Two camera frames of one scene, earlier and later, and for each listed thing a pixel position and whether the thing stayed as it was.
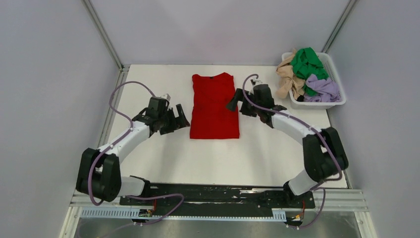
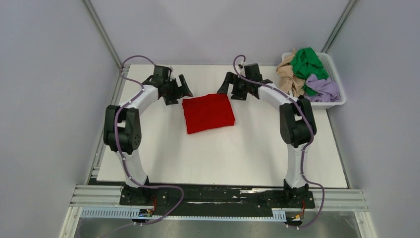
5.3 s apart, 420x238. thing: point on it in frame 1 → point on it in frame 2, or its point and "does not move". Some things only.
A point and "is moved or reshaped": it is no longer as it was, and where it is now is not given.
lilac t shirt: [328, 90] does not move
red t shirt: [211, 118] is moved or reshaped
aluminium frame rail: [347, 202] does not move
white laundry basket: [295, 104] does not move
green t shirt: [305, 63] does not move
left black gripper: [183, 122] → [180, 91]
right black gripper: [239, 96] → [231, 78]
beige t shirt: [288, 80] does not move
